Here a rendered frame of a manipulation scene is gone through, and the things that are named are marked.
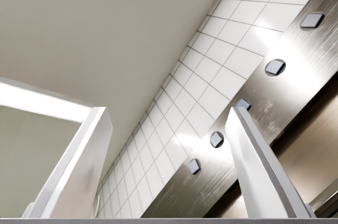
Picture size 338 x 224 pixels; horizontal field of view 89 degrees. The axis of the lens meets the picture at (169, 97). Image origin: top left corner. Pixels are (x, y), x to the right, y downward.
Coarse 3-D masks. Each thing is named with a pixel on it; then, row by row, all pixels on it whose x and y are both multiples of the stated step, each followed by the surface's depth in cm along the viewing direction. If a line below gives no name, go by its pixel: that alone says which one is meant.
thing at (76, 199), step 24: (96, 120) 9; (72, 144) 8; (96, 144) 9; (72, 168) 7; (96, 168) 9; (48, 192) 6; (72, 192) 7; (24, 216) 6; (48, 216) 5; (72, 216) 7
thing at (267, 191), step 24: (240, 120) 9; (240, 144) 9; (264, 144) 8; (240, 168) 9; (264, 168) 7; (264, 192) 7; (288, 192) 6; (264, 216) 7; (288, 216) 5; (312, 216) 6
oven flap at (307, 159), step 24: (336, 96) 46; (312, 120) 48; (336, 120) 43; (288, 144) 51; (312, 144) 45; (336, 144) 41; (288, 168) 48; (312, 168) 43; (336, 168) 39; (240, 192) 57; (312, 192) 40; (336, 192) 36; (216, 216) 60; (240, 216) 53
